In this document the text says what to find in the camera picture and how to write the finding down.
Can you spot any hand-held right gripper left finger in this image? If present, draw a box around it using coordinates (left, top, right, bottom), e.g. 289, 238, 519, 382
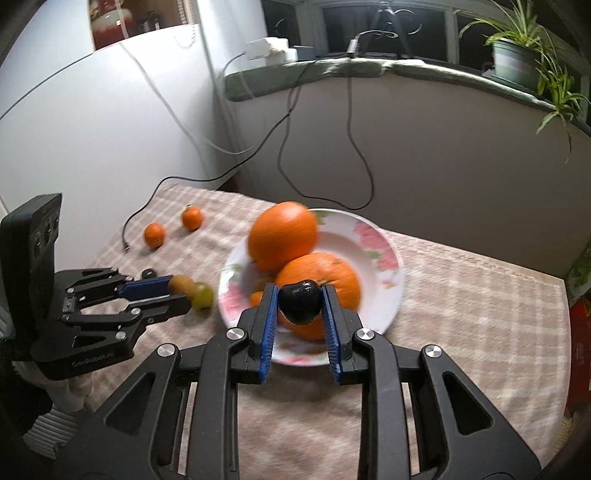
60, 282, 280, 480

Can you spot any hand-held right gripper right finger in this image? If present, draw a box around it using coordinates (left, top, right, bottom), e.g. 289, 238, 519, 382
321, 284, 541, 480

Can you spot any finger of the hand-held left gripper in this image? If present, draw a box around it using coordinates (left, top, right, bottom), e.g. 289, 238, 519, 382
65, 266, 173, 306
61, 292, 191, 333

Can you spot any brown kiwi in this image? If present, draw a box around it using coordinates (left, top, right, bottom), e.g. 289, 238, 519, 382
168, 274, 197, 299

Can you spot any dark plum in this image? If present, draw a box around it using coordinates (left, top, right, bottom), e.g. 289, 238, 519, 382
279, 279, 321, 325

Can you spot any small green fruit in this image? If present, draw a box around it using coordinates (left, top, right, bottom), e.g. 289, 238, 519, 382
191, 282, 215, 311

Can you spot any large round orange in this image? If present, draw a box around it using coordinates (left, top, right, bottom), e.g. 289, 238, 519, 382
276, 251, 362, 342

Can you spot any floral white plate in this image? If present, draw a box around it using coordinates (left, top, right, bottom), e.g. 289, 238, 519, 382
218, 209, 406, 367

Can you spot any oval orange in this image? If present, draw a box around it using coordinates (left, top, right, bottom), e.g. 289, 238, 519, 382
248, 201, 320, 273

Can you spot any small tangerine with stem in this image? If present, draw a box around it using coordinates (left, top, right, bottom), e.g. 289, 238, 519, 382
182, 204, 204, 232

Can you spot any plaid tablecloth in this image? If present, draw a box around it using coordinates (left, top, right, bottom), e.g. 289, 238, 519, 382
60, 180, 571, 480

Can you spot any white refrigerator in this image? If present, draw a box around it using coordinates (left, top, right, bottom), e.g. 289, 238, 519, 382
0, 23, 237, 223

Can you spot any red cardboard box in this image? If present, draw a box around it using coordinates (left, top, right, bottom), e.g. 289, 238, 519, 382
568, 298, 591, 416

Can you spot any green snack bag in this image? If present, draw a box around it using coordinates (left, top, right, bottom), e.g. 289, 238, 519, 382
567, 251, 591, 303

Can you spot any white power adapter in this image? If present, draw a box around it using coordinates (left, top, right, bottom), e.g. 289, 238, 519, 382
245, 38, 299, 64

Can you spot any green plant pot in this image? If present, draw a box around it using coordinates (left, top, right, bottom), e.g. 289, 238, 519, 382
490, 39, 544, 91

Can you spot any spider plant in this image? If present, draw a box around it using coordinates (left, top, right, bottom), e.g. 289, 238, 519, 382
459, 0, 591, 163

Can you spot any black cable with plug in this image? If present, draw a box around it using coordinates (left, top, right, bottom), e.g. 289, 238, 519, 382
122, 60, 305, 253

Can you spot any white cable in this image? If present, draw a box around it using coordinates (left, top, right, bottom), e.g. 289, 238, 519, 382
117, 41, 265, 156

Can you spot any black ring light cable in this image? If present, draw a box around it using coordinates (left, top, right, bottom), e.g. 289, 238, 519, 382
344, 30, 402, 209

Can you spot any red wall poster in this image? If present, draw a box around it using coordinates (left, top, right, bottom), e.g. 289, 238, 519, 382
88, 0, 135, 51

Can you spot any white window frame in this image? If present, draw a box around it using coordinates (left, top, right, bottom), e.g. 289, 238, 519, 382
259, 0, 591, 93

